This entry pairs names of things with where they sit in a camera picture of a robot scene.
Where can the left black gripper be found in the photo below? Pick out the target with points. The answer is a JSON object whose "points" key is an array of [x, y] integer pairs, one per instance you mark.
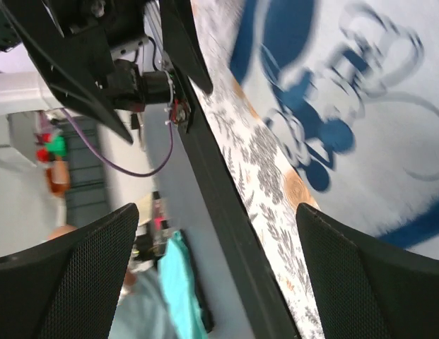
{"points": [[86, 69]]}

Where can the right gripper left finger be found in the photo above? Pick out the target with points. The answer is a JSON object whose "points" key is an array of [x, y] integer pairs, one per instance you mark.
{"points": [[68, 287]]}

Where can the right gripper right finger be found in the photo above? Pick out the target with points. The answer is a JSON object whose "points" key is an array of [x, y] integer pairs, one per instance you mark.
{"points": [[363, 287]]}

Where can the navy blue t shirt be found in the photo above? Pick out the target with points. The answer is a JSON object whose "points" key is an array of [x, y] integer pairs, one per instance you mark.
{"points": [[350, 92]]}

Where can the teal cloth off table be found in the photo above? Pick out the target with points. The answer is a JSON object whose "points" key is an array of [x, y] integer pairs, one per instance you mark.
{"points": [[177, 284]]}

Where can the floral patterned table mat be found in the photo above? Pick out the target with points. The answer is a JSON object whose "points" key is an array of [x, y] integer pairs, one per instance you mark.
{"points": [[269, 190]]}

